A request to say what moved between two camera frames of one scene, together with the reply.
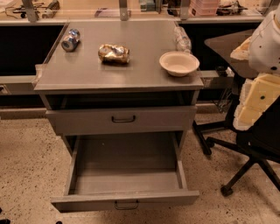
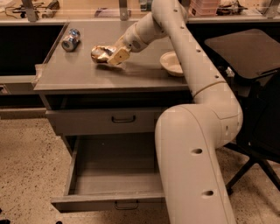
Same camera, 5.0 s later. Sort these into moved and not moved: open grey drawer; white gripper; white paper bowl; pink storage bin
Moved: white gripper
Not moved: open grey drawer; pink storage bin; white paper bowl
